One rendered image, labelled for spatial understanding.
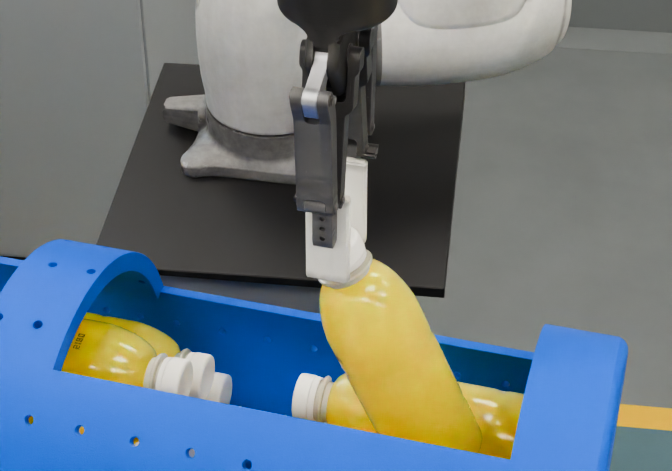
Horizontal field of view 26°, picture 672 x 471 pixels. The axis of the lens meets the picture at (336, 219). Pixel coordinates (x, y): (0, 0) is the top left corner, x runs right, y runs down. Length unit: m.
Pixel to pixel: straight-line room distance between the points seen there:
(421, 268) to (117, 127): 1.39
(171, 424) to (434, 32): 0.61
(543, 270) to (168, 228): 1.69
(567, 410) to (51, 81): 1.89
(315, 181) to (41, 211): 2.08
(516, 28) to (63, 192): 1.56
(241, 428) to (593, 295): 2.10
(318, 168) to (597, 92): 2.88
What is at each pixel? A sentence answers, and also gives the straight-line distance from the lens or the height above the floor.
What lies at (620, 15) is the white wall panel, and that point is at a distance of 3.99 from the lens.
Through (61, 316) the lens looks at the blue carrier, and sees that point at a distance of 1.12.
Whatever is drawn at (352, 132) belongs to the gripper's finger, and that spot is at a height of 1.40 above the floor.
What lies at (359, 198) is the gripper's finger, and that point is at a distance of 1.01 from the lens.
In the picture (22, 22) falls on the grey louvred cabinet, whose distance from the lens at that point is 2.74.
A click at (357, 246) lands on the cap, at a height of 1.33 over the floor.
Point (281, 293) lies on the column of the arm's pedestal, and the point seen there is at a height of 0.92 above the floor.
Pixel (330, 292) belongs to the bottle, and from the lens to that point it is 1.02.
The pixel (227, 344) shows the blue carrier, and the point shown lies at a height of 1.08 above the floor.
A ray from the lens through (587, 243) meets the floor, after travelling 3.23.
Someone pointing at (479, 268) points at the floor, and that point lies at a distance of 3.13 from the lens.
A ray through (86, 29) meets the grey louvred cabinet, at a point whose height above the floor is 0.64.
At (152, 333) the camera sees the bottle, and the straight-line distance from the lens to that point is 1.22.
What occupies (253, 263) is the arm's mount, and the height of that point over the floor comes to 1.01.
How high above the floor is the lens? 1.94
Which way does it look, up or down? 37 degrees down
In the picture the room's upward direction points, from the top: straight up
